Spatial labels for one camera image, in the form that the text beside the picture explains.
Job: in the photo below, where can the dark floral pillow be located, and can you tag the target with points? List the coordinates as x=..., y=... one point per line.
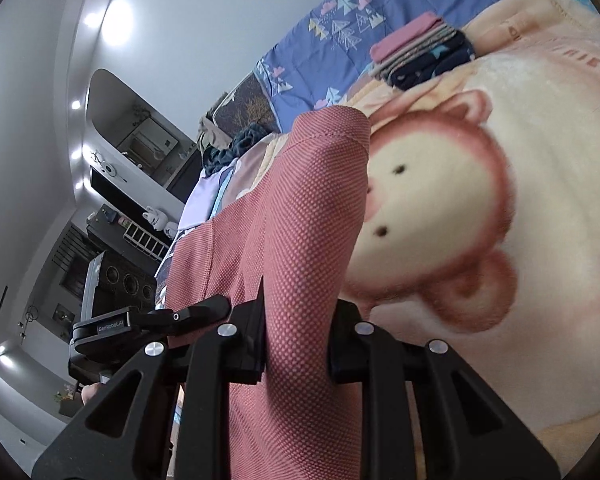
x=246, y=104

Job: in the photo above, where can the blue patterned bed sheet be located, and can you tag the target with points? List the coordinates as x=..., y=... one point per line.
x=317, y=61

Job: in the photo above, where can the beige crumpled cloth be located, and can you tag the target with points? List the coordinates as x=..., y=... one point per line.
x=211, y=136

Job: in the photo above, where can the cream pig print blanket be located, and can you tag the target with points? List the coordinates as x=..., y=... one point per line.
x=482, y=215

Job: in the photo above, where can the person's hand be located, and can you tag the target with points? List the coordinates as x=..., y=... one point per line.
x=88, y=392

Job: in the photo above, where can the dark tv console shelf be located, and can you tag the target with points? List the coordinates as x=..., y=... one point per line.
x=111, y=265

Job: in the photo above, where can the pink knit garment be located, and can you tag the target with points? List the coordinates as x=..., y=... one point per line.
x=290, y=241

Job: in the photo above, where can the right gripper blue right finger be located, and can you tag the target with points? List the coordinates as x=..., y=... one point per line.
x=347, y=350

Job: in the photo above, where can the pink folded cloth on stack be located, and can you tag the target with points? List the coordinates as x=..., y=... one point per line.
x=404, y=35

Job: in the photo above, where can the dark blue crumpled clothes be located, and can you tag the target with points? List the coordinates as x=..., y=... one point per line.
x=214, y=159

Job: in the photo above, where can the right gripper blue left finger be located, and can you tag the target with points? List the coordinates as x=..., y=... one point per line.
x=248, y=353

